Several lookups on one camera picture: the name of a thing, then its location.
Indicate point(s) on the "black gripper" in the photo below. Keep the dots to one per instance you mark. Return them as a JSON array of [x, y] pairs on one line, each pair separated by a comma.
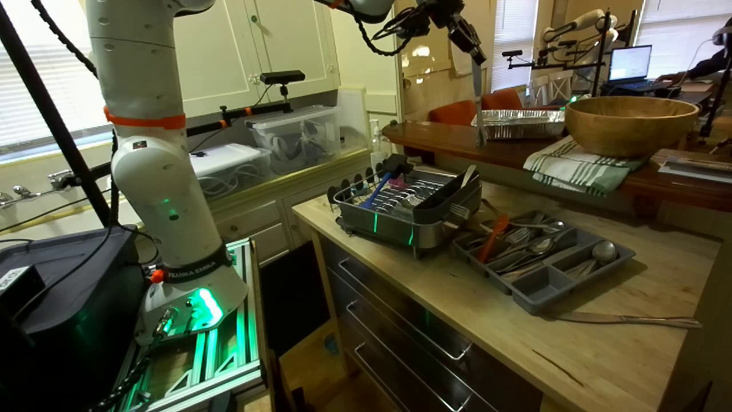
[[446, 14]]

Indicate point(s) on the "clear plastic storage bin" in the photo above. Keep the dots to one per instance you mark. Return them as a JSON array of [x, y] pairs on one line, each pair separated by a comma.
[[294, 141]]

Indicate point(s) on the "black cutlery caddy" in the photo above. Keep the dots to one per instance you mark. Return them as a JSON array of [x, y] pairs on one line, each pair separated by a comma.
[[446, 206]]

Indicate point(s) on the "grey dish drying rack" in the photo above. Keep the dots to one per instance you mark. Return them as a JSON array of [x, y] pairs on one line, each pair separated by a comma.
[[380, 220]]

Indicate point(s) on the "grey utensil tray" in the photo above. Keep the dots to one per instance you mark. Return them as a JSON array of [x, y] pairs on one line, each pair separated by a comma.
[[534, 293]]

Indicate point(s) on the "large silver spoon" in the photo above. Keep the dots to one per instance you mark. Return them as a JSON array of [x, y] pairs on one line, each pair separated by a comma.
[[605, 253]]

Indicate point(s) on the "black camera on stand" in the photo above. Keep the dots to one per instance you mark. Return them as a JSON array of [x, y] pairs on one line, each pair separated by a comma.
[[282, 77]]

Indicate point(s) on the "silver utensil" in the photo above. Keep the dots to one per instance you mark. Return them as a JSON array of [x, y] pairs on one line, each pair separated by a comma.
[[468, 174]]

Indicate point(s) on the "blue plastic ladle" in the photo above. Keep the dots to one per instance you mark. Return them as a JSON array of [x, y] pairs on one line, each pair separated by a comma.
[[376, 198]]

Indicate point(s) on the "white wall cabinet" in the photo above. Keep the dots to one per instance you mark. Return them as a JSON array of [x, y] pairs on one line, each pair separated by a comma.
[[230, 54]]

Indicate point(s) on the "aluminium profile robot base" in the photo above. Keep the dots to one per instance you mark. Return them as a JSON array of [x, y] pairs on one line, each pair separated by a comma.
[[230, 357]]

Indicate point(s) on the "black box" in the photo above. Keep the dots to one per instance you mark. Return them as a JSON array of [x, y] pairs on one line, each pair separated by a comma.
[[68, 321]]

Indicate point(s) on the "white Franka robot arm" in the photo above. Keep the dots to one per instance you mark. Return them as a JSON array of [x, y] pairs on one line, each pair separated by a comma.
[[151, 191]]

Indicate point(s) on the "aluminium foil tray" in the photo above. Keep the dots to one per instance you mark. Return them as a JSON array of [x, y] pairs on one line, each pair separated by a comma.
[[517, 125]]

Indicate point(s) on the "open laptop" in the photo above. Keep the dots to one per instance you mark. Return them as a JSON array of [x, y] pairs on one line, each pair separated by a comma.
[[629, 63]]

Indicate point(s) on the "green white striped cloth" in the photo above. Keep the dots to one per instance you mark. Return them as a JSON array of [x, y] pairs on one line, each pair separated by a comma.
[[573, 173]]

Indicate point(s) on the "colourful patterned dish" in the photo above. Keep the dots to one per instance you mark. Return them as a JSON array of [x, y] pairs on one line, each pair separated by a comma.
[[397, 184]]

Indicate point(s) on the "wooden bowl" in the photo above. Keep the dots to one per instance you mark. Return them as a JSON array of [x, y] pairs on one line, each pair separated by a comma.
[[624, 128]]

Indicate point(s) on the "black tripod pole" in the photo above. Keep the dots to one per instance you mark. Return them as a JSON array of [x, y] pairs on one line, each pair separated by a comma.
[[54, 121]]

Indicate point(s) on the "grey drawer fronts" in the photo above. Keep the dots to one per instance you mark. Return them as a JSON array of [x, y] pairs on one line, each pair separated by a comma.
[[397, 335]]

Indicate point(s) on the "white plastic box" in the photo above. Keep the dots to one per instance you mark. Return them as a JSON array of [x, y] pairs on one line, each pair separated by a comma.
[[230, 168]]

